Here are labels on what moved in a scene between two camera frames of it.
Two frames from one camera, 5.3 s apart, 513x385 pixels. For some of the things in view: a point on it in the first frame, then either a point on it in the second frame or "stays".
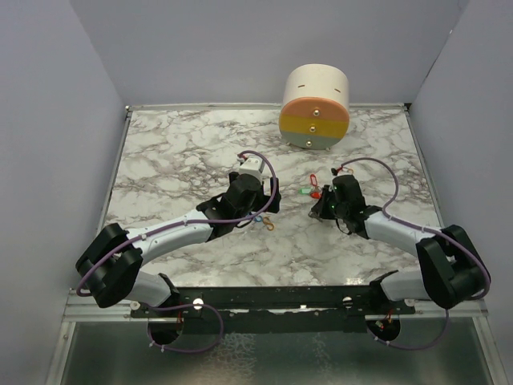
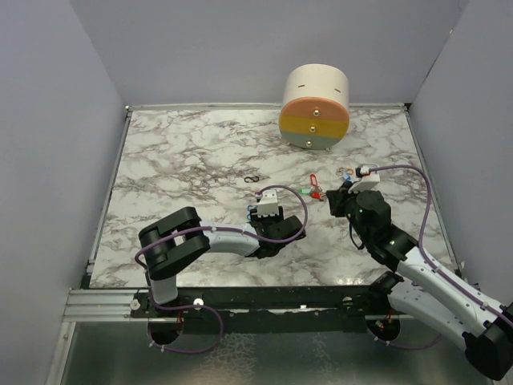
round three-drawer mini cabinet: [315, 112] stays
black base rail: [275, 310] stays
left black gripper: [264, 200] to [276, 219]
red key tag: [313, 180] stays
